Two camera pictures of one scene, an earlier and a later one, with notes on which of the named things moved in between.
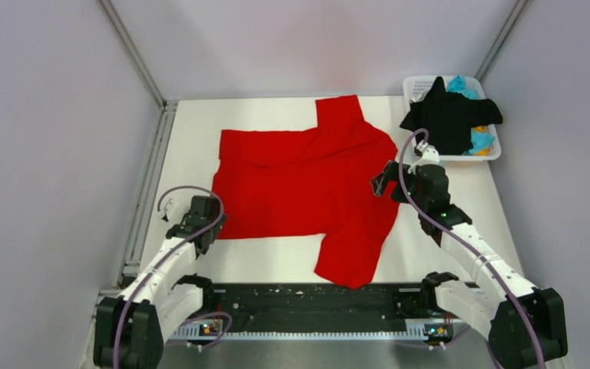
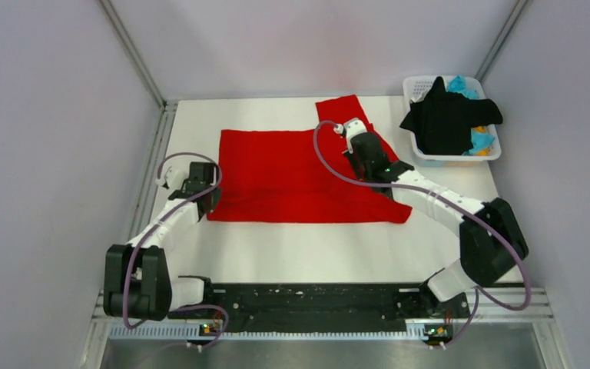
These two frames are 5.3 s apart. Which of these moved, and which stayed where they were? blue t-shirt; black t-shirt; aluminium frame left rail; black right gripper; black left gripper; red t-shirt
Moved: red t-shirt; black left gripper; black right gripper
Stayed: aluminium frame left rail; black t-shirt; blue t-shirt
